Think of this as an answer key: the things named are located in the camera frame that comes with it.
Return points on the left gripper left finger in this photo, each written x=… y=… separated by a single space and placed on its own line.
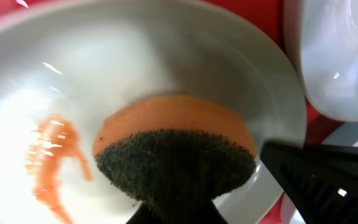
x=141 y=216

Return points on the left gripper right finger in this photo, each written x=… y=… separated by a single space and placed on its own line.
x=321 y=180

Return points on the green and orange sponge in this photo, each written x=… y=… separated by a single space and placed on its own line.
x=175 y=154

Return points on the light blue plate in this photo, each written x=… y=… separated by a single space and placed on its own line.
x=87 y=59
x=321 y=39
x=345 y=135

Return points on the red plastic tray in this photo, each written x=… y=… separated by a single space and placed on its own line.
x=267 y=15

